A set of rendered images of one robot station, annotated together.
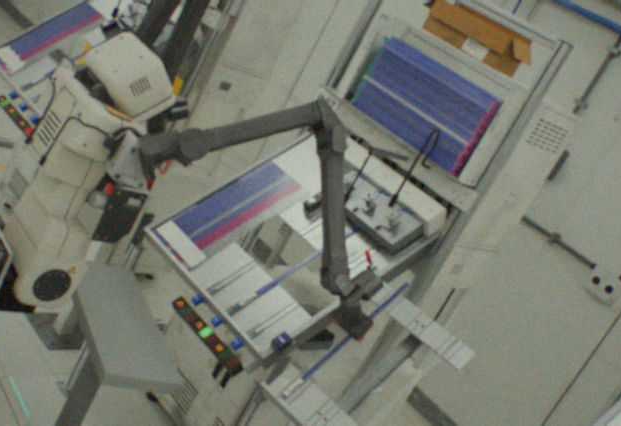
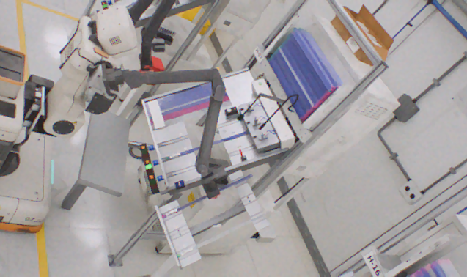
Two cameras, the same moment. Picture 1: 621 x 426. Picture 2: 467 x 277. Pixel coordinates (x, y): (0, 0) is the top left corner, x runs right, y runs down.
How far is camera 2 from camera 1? 72 cm
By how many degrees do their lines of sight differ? 15
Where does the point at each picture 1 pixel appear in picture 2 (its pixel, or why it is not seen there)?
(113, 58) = (106, 20)
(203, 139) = (139, 78)
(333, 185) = (211, 117)
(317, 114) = (211, 77)
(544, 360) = (366, 221)
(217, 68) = (223, 12)
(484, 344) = (339, 201)
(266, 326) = (178, 173)
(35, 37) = not seen: outside the picture
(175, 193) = not seen: hidden behind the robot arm
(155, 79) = (124, 38)
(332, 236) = (204, 143)
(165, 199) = not seen: hidden behind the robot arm
